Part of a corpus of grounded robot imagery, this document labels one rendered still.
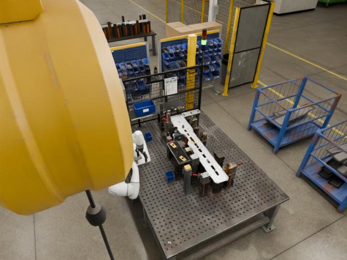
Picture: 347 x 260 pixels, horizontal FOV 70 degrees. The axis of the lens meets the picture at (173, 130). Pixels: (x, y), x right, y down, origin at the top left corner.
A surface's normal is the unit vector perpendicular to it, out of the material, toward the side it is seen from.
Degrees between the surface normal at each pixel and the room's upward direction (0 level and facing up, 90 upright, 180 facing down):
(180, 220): 0
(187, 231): 0
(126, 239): 0
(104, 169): 96
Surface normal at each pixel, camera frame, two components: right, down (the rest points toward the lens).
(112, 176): 0.41, 0.79
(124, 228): 0.00, -0.78
